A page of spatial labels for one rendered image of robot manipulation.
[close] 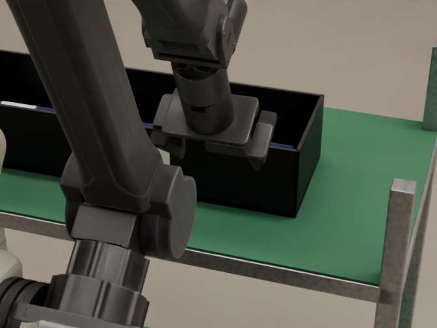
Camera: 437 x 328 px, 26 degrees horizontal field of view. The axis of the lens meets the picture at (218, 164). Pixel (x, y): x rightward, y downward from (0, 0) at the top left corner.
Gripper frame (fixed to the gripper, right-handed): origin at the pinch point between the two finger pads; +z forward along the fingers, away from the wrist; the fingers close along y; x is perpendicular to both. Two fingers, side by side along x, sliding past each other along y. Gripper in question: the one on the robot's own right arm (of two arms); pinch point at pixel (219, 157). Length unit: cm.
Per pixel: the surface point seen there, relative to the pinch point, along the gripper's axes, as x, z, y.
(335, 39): -198, 224, 28
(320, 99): -22.9, 18.0, -7.4
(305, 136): -13.0, 13.1, -7.5
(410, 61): -187, 219, -6
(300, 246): 1.2, 18.4, -9.5
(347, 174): -16.4, 27.2, -12.6
